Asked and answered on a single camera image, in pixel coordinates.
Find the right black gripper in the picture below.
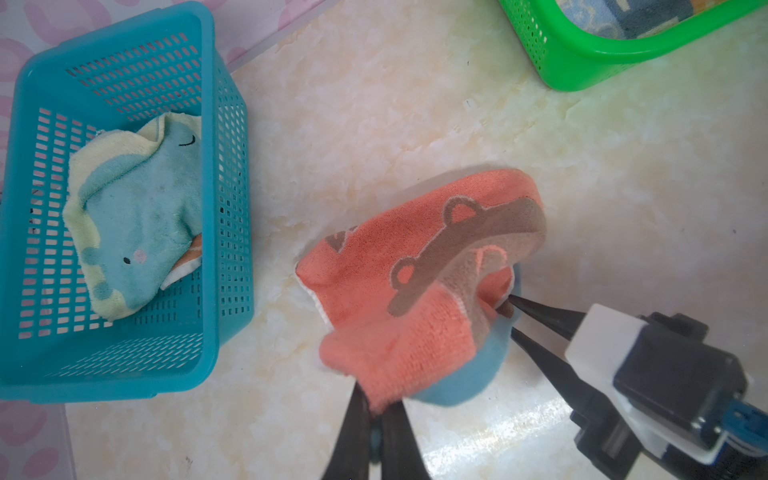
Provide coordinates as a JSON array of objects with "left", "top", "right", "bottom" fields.
[{"left": 508, "top": 295, "right": 669, "bottom": 458}]

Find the green plastic basket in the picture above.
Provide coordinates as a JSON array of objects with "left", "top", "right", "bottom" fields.
[{"left": 499, "top": 0, "right": 767, "bottom": 92}]

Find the pink orange towel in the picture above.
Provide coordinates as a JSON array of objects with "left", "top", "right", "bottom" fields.
[{"left": 295, "top": 169, "right": 546, "bottom": 413}]

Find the teal plastic basket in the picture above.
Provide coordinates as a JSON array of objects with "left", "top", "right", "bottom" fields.
[{"left": 1, "top": 2, "right": 254, "bottom": 404}]

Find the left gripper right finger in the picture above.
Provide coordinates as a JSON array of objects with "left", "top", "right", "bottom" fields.
[{"left": 380, "top": 401, "right": 431, "bottom": 480}]

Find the orange patterned towel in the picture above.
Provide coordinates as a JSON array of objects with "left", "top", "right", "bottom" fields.
[{"left": 160, "top": 235, "right": 202, "bottom": 290}]

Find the teal yellow hippo towel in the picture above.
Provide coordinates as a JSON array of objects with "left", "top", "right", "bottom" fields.
[{"left": 63, "top": 112, "right": 203, "bottom": 321}]

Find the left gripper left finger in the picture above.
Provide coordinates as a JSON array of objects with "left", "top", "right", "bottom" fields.
[{"left": 321, "top": 383, "right": 371, "bottom": 480}]

